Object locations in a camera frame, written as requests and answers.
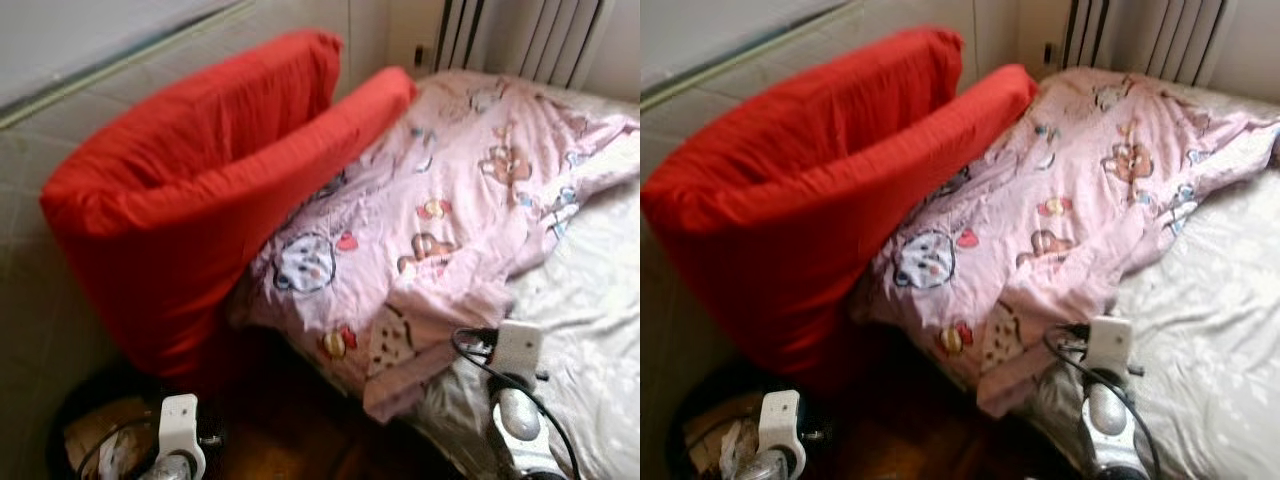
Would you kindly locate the white tissue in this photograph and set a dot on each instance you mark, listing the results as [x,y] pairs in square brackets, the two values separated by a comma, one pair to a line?
[113,458]
[738,455]

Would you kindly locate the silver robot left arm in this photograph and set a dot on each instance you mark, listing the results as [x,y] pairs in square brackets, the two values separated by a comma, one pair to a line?
[765,468]
[168,470]

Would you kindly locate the beige floral bed sheet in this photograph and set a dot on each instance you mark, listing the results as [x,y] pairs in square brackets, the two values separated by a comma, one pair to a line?
[590,310]
[1220,310]

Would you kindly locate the black trash bin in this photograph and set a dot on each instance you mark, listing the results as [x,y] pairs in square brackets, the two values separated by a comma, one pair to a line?
[70,420]
[685,420]

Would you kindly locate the pink cartoon print blanket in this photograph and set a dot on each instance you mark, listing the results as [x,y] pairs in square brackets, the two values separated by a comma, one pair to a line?
[1060,200]
[440,200]

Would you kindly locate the red cushion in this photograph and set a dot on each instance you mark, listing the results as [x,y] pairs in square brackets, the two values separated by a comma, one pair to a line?
[790,190]
[180,190]

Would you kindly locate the white radiator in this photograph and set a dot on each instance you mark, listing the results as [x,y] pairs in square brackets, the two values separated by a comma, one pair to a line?
[520,40]
[1145,40]

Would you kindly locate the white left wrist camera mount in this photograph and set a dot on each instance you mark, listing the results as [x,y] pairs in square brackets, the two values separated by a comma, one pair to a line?
[782,428]
[180,430]

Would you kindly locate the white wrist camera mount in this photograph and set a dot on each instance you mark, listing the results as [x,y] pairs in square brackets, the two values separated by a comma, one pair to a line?
[1110,346]
[518,350]
[180,430]
[782,428]

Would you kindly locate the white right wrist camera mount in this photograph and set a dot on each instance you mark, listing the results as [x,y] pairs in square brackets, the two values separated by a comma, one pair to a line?
[1110,346]
[518,350]

